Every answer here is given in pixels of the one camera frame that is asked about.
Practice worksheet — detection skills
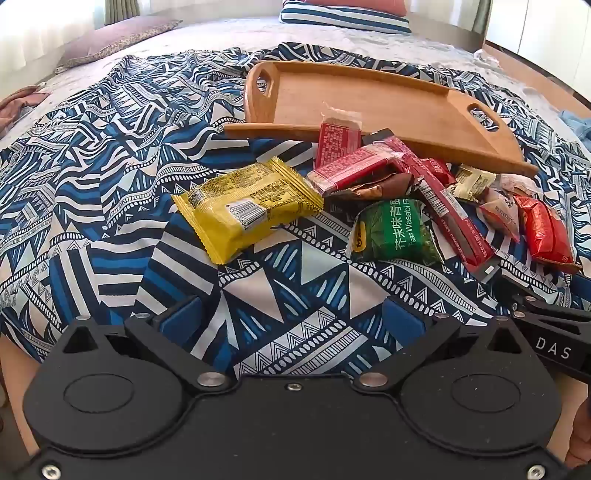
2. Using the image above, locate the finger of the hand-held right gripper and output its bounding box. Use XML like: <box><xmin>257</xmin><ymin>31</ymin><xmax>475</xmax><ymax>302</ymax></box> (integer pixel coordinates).
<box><xmin>494</xmin><ymin>271</ymin><xmax>591</xmax><ymax>335</ymax></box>

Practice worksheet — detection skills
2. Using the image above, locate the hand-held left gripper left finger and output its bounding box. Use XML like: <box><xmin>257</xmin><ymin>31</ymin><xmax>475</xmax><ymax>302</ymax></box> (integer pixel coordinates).
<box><xmin>61</xmin><ymin>295</ymin><xmax>232</xmax><ymax>394</ymax></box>

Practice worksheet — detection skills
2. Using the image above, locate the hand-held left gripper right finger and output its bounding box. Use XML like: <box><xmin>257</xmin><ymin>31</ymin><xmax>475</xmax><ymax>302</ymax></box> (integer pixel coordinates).
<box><xmin>352</xmin><ymin>295</ymin><xmax>528</xmax><ymax>394</ymax></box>

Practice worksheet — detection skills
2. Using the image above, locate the red orange snack packet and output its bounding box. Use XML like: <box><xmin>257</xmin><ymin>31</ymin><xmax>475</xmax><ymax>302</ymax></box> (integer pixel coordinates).
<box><xmin>512</xmin><ymin>194</ymin><xmax>583</xmax><ymax>276</ymax></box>

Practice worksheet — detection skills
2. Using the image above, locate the green snack packet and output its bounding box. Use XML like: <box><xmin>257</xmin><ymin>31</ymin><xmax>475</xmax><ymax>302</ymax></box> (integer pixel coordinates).
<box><xmin>347</xmin><ymin>198</ymin><xmax>445</xmax><ymax>267</ymax></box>

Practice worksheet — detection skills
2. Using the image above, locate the pink and white snack packet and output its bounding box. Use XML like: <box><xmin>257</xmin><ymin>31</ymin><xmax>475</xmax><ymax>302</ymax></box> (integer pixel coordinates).
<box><xmin>478</xmin><ymin>186</ymin><xmax>521</xmax><ymax>244</ymax></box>

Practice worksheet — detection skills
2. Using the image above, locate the long red snack packet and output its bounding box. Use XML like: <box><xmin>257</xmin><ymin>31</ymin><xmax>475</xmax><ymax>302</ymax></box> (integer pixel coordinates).
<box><xmin>360</xmin><ymin>130</ymin><xmax>502</xmax><ymax>281</ymax></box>

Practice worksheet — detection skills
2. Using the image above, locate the pale clear snack packet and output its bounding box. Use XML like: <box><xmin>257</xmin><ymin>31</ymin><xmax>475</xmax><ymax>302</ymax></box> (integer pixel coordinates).
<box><xmin>500</xmin><ymin>173</ymin><xmax>540</xmax><ymax>197</ymax></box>

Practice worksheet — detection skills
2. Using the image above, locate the yellow snack packet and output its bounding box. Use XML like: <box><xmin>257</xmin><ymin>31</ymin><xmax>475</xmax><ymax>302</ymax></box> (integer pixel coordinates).
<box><xmin>172</xmin><ymin>156</ymin><xmax>325</xmax><ymax>265</ymax></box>

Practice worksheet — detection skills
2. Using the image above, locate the brown snack packet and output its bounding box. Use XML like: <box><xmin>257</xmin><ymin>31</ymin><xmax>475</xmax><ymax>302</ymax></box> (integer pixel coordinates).
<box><xmin>348</xmin><ymin>172</ymin><xmax>414</xmax><ymax>202</ymax></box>

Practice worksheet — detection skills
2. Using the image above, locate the small gold snack packet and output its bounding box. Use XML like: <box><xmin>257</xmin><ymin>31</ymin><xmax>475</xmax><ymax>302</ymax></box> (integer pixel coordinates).
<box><xmin>453</xmin><ymin>164</ymin><xmax>498</xmax><ymax>203</ymax></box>

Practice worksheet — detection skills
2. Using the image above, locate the small dark red packet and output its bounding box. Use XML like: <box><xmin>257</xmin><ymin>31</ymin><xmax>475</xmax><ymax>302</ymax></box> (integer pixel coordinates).
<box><xmin>418</xmin><ymin>157</ymin><xmax>458</xmax><ymax>186</ymax></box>

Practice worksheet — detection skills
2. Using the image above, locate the red and white snack packet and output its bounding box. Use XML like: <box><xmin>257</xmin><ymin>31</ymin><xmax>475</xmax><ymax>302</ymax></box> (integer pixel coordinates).
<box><xmin>307</xmin><ymin>142</ymin><xmax>403</xmax><ymax>197</ymax></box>

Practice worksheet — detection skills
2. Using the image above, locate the red packet with clear ends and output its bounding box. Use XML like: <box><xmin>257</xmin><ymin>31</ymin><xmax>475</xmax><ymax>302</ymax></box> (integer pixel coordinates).
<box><xmin>314</xmin><ymin>102</ymin><xmax>364</xmax><ymax>171</ymax></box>

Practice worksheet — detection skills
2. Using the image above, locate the wooden tray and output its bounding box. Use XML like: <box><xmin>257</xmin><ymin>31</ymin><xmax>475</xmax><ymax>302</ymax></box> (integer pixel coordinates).
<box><xmin>223</xmin><ymin>60</ymin><xmax>539</xmax><ymax>177</ymax></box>

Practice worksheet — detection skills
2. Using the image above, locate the blue white patterned blanket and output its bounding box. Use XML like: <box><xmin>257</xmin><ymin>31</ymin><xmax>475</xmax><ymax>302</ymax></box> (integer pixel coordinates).
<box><xmin>0</xmin><ymin>41</ymin><xmax>591</xmax><ymax>384</ymax></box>

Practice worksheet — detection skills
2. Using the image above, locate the light blue cloth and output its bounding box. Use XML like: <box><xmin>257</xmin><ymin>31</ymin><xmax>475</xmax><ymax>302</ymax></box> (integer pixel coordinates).
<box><xmin>558</xmin><ymin>108</ymin><xmax>591</xmax><ymax>148</ymax></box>

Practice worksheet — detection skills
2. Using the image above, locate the white crumpled tissue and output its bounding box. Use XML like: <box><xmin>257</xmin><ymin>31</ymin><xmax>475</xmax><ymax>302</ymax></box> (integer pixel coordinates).
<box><xmin>473</xmin><ymin>47</ymin><xmax>502</xmax><ymax>70</ymax></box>

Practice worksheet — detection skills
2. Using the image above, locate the reddish brown cloth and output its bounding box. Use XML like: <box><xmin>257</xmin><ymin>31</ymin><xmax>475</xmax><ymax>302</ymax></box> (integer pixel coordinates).
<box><xmin>0</xmin><ymin>85</ymin><xmax>51</xmax><ymax>137</ymax></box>

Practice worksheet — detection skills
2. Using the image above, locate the white wardrobe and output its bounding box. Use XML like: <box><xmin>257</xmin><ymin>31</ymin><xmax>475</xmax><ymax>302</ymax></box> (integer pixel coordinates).
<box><xmin>485</xmin><ymin>0</ymin><xmax>591</xmax><ymax>100</ymax></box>

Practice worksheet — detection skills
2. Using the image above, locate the purple pillow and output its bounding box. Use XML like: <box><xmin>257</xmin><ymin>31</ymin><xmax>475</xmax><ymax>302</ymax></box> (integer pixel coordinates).
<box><xmin>55</xmin><ymin>17</ymin><xmax>184</xmax><ymax>75</ymax></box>

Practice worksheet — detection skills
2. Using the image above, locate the grey bed sheet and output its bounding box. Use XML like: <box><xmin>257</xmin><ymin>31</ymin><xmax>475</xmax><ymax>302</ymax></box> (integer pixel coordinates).
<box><xmin>37</xmin><ymin>11</ymin><xmax>591</xmax><ymax>139</ymax></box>

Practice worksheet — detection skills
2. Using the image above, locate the green curtain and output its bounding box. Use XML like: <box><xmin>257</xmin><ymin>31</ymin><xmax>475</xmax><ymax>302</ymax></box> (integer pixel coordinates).
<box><xmin>475</xmin><ymin>0</ymin><xmax>494</xmax><ymax>35</ymax></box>
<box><xmin>104</xmin><ymin>0</ymin><xmax>153</xmax><ymax>26</ymax></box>

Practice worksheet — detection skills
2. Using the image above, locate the blue white striped folded blanket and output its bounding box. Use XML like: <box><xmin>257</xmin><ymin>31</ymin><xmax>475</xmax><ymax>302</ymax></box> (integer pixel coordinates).
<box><xmin>279</xmin><ymin>0</ymin><xmax>413</xmax><ymax>34</ymax></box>

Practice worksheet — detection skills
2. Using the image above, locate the pink folded blanket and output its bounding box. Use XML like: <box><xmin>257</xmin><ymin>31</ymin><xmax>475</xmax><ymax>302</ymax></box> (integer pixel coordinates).
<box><xmin>305</xmin><ymin>0</ymin><xmax>409</xmax><ymax>17</ymax></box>

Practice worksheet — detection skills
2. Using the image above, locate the white sheer curtain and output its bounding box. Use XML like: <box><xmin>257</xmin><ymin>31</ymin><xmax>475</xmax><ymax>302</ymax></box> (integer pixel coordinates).
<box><xmin>0</xmin><ymin>0</ymin><xmax>287</xmax><ymax>88</ymax></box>

